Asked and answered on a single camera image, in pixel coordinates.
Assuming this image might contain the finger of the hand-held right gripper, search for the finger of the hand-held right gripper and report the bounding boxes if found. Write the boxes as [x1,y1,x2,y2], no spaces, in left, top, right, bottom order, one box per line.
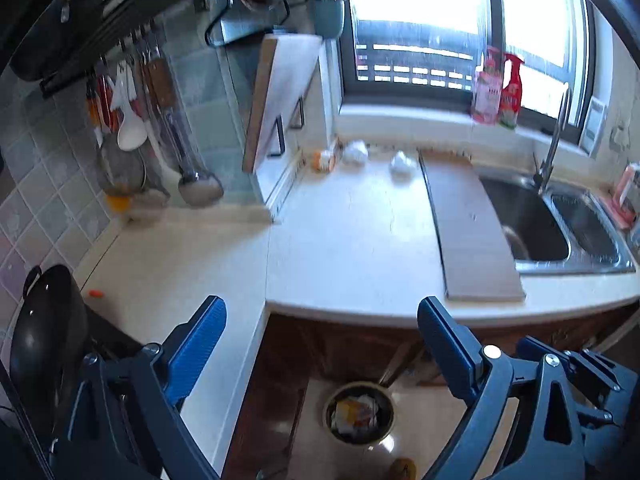
[515,337,576,376]
[567,349,640,408]

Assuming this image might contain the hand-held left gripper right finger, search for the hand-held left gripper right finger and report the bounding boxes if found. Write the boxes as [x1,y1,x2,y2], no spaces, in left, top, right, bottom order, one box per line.
[416,297,587,480]

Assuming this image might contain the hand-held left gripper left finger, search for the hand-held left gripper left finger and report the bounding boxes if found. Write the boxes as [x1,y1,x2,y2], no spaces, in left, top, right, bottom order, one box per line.
[50,296,227,480]

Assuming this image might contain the black trash bin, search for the black trash bin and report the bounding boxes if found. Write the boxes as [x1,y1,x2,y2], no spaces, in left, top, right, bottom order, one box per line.
[322,381,396,445]

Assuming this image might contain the yellow slipper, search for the yellow slipper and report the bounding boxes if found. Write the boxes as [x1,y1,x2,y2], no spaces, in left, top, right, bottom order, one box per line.
[390,457,417,480]

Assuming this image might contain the stainless steel sink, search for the stainless steel sink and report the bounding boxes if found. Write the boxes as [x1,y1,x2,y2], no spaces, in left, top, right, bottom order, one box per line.
[475,170,637,276]

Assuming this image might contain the black wok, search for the black wok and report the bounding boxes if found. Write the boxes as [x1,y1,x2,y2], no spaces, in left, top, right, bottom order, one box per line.
[9,264,91,441]

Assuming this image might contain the pink mat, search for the pink mat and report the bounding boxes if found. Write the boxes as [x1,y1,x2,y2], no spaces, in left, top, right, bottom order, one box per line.
[600,192,636,231]

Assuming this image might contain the steel ladle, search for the steel ladle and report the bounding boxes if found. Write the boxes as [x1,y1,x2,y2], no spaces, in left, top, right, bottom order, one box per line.
[142,55,225,207]

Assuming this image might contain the pink pitcher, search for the pink pitcher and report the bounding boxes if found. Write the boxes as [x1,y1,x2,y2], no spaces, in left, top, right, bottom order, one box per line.
[612,161,640,216]

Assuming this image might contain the mesh strainer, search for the mesh strainer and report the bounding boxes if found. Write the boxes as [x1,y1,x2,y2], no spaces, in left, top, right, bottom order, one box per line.
[97,140,148,197]

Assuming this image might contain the steel faucet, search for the steel faucet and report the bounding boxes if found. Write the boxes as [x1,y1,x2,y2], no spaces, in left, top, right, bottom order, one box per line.
[531,87,573,196]

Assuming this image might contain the white rice spoon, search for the white rice spoon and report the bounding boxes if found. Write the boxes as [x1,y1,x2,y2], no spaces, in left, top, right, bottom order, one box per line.
[110,60,149,152]

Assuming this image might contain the small orange capped bottle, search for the small orange capped bottle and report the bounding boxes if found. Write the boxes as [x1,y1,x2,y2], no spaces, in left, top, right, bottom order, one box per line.
[312,147,340,173]

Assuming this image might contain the black cutting board stand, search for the black cutting board stand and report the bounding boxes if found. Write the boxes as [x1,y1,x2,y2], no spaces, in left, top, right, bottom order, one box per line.
[267,97,306,157]

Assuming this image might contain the red spray bottle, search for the red spray bottle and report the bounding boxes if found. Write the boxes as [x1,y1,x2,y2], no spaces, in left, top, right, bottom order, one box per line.
[497,53,525,131]

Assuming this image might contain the pink dish soap bottle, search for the pink dish soap bottle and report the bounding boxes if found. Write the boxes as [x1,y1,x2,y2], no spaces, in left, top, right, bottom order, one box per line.
[470,46,503,126]

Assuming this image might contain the wooden cutting board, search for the wooden cutting board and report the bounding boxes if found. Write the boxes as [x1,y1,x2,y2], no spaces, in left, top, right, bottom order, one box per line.
[241,34,325,175]

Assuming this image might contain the black frying pan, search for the black frying pan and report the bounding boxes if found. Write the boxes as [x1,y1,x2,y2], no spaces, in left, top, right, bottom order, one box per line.
[9,0,106,83]

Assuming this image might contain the window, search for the window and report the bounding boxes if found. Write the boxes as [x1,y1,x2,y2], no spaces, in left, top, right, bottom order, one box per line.
[340,0,598,128]

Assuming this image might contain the blue-grey utensil holder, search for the blue-grey utensil holder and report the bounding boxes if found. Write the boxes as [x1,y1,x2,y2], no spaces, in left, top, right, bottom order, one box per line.
[306,0,347,38]

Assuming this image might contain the white wall socket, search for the white wall socket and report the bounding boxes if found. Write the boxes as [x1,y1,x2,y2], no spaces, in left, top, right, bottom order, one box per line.
[610,122,632,151]

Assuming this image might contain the white wall panel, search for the white wall panel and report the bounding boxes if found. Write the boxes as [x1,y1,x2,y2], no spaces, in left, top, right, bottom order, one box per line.
[580,96,608,157]

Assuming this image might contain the red-handled utensil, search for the red-handled utensil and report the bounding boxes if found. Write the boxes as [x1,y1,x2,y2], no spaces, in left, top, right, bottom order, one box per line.
[87,75,121,136]

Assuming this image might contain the black wall rail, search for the black wall rail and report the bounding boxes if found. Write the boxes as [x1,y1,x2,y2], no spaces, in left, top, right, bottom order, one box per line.
[39,7,166,100]

